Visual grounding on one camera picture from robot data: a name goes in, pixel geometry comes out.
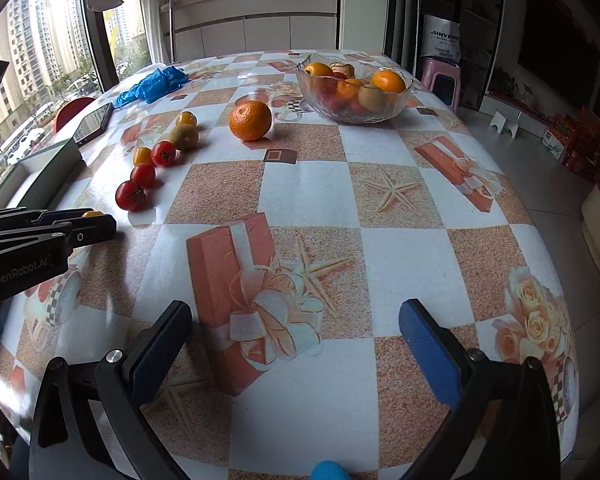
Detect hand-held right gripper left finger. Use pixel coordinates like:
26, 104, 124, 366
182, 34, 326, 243
28, 300, 193, 480

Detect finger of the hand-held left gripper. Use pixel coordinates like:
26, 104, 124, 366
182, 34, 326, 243
0, 214, 118, 261
0, 208, 96, 234

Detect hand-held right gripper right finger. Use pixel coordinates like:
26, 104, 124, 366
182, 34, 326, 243
398, 298, 563, 480

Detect dark green box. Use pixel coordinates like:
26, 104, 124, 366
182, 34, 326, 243
0, 137, 88, 211

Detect red cherry tomato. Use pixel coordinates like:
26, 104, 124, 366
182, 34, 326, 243
130, 163, 157, 189
151, 141, 177, 167
115, 180, 147, 212

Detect brown kiwi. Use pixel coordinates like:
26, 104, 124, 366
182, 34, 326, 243
168, 124, 200, 151

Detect large orange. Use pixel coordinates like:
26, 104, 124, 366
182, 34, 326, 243
229, 100, 273, 142

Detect black tablet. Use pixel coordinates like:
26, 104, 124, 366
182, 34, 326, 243
73, 102, 115, 148

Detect red chair back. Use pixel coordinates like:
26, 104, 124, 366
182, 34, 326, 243
54, 97, 98, 136

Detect blue round object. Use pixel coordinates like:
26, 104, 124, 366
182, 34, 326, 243
311, 460, 351, 480

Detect crumpled blue gloves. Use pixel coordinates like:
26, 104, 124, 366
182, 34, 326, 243
113, 66, 187, 108

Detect checkered printed tablecloth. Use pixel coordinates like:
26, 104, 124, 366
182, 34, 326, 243
0, 50, 581, 480

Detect chrome pole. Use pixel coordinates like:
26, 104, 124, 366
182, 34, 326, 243
166, 0, 187, 63

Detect small white step stool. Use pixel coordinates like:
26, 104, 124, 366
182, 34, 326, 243
489, 110, 523, 137

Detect green and white box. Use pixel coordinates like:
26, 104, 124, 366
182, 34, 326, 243
541, 127, 567, 162

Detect glass bowl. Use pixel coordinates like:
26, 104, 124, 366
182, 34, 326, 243
295, 54, 413, 125

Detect yellow pear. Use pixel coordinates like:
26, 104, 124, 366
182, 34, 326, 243
358, 86, 385, 113

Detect white television stand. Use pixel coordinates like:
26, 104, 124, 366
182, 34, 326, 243
482, 92, 551, 136

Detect stack of red boxes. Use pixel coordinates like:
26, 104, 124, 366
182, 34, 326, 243
542, 107, 600, 183

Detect white counter cabinet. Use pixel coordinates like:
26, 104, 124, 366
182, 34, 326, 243
160, 0, 342, 63

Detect red fruit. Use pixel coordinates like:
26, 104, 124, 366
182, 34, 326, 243
310, 80, 337, 106
325, 95, 358, 113

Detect small mandarin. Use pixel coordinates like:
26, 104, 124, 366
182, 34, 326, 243
336, 78, 366, 101

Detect pink plastic stool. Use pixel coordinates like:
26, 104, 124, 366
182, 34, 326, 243
420, 57, 462, 113

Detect white paper bag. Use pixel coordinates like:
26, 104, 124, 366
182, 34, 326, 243
422, 14, 462, 61

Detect black television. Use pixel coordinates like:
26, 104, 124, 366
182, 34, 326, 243
517, 0, 600, 108

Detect dark display shelf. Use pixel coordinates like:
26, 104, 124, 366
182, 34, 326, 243
415, 0, 508, 111

